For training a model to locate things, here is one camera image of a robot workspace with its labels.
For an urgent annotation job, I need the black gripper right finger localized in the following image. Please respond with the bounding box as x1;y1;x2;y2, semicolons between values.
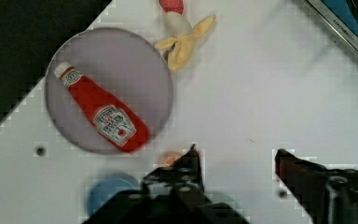
275;148;358;224

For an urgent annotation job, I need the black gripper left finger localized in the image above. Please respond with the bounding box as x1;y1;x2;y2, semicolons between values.
82;144;249;224

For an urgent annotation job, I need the silver black toaster oven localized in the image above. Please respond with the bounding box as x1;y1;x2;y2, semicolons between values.
303;0;358;55

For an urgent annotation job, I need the orange slice toy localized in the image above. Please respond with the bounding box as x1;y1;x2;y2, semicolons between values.
159;151;183;167

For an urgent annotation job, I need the blue round bowl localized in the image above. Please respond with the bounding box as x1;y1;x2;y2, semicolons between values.
86;172;139;216

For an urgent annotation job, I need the red plush ketchup bottle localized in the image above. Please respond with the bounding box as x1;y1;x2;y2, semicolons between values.
54;62;150;153

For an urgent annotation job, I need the grey round plate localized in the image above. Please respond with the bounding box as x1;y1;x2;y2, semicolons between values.
45;28;173;155

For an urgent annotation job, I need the plush peeled banana toy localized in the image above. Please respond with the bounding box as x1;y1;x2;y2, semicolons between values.
155;0;216;72

